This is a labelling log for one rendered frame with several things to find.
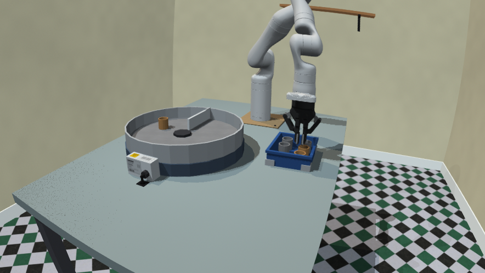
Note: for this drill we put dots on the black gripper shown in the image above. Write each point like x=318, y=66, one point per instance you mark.
x=301, y=116

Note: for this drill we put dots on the blue crate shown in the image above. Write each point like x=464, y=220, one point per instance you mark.
x=290, y=160

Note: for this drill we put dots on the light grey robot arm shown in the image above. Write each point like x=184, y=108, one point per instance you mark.
x=307, y=42

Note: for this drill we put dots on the grey metal sleeve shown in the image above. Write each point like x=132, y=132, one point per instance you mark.
x=288, y=140
x=284, y=147
x=309, y=143

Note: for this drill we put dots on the grey round turntable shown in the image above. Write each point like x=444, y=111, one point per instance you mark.
x=213, y=141

